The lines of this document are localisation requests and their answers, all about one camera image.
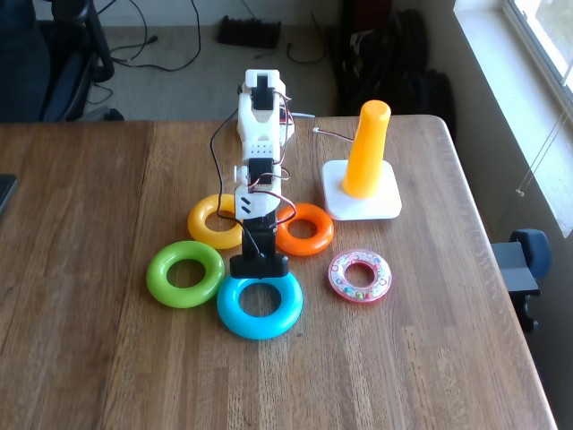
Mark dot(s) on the blue armrest chair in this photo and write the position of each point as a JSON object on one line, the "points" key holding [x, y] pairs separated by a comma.
{"points": [[530, 255]]}

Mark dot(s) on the black backpack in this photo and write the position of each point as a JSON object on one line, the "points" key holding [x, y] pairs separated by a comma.
{"points": [[394, 67]]}

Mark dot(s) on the window frame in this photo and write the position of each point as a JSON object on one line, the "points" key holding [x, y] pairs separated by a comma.
{"points": [[546, 40]]}

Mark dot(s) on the yellow cone stacker white base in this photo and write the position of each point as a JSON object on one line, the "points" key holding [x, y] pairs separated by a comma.
{"points": [[367, 157]]}

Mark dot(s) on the dark flat device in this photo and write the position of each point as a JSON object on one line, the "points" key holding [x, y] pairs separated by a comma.
{"points": [[6, 190]]}

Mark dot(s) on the black ribbed floor object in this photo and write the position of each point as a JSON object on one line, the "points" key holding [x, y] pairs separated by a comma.
{"points": [[248, 32]]}

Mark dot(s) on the dark office chair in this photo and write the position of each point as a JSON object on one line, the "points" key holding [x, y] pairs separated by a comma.
{"points": [[67, 80]]}

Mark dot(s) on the black oval camera box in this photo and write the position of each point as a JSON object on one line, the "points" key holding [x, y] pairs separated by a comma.
{"points": [[259, 268]]}

